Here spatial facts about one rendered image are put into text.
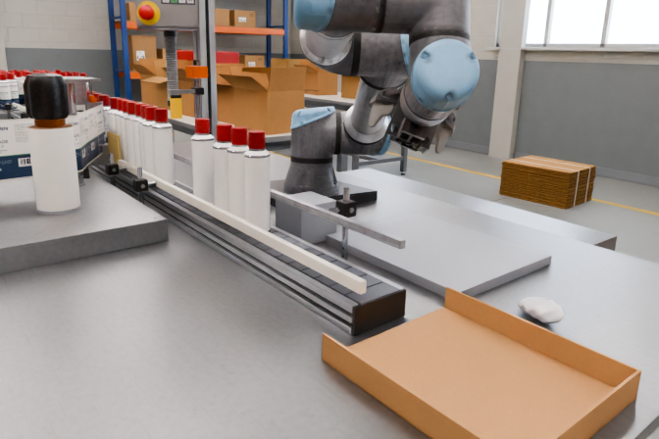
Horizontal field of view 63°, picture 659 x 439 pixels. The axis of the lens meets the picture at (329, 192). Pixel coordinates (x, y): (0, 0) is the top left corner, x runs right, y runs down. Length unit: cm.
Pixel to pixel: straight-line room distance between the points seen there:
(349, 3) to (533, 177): 445
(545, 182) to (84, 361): 451
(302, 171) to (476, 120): 605
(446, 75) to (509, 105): 633
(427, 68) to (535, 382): 42
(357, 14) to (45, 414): 59
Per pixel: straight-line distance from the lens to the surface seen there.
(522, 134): 699
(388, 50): 105
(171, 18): 154
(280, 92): 307
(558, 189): 497
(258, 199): 106
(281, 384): 72
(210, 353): 79
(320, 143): 142
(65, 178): 129
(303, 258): 89
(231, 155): 110
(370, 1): 67
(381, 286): 87
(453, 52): 65
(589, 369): 81
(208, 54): 154
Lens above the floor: 124
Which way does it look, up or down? 15 degrees down
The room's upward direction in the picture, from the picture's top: 1 degrees clockwise
